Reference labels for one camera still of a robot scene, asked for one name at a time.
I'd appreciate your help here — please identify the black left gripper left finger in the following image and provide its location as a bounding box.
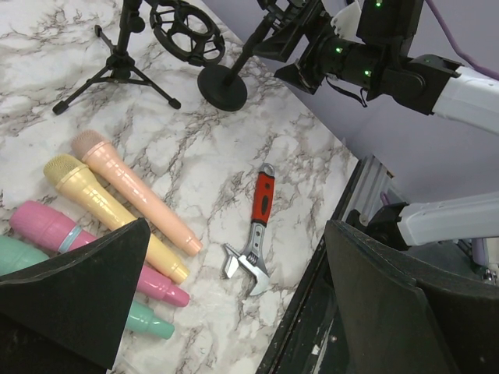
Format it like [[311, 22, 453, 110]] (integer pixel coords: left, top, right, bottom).
[[1, 218, 150, 373]]

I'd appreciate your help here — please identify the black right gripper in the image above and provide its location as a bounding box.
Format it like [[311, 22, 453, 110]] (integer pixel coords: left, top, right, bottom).
[[275, 1, 338, 94]]

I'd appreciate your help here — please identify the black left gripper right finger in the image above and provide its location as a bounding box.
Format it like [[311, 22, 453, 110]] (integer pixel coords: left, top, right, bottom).
[[324, 221, 498, 373]]

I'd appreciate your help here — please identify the mint green toy microphone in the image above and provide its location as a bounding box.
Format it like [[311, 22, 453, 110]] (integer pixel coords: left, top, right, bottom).
[[1, 235, 175, 340]]

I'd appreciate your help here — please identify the pink toy microphone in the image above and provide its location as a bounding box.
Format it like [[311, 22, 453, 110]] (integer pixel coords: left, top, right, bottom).
[[9, 200, 190, 307]]

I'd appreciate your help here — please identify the black tripod shock-mount stand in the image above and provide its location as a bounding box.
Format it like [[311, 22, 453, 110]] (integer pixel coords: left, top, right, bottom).
[[52, 1, 225, 115]]

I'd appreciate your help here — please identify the yellow toy microphone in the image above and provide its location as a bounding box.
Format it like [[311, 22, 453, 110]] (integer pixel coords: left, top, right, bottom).
[[43, 153, 189, 284]]

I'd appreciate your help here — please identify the beige toy microphone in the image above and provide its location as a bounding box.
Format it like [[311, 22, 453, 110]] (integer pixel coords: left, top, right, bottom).
[[71, 130, 203, 256]]

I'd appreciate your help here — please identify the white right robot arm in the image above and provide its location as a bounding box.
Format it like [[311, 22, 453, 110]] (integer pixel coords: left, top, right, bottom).
[[255, 1, 498, 250]]

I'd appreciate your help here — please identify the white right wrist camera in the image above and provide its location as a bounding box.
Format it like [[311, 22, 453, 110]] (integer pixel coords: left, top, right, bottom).
[[331, 0, 362, 41]]

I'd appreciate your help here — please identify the aluminium mounting rail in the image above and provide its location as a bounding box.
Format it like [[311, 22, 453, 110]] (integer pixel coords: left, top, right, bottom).
[[342, 156, 498, 285]]

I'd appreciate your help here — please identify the red-handled adjustable wrench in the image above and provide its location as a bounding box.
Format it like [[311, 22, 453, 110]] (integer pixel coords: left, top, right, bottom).
[[223, 163, 275, 297]]

